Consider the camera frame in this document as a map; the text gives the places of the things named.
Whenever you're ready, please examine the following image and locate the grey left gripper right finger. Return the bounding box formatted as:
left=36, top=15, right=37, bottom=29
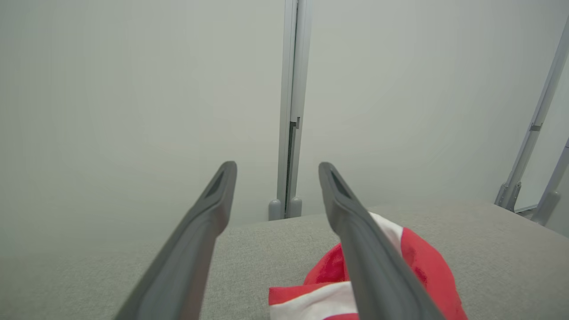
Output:
left=318, top=162, right=445, bottom=320

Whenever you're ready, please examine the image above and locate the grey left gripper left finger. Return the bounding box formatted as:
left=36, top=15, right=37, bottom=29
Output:
left=115, top=161, right=238, bottom=320

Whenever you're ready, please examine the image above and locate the red and white jersey shirt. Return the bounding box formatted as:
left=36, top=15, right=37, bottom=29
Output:
left=268, top=212, right=468, bottom=320

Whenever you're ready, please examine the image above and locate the grey partition post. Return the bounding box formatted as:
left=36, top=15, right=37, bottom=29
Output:
left=287, top=0, right=313, bottom=219
left=495, top=17, right=569, bottom=212
left=268, top=0, right=297, bottom=221
left=531, top=138, right=569, bottom=226

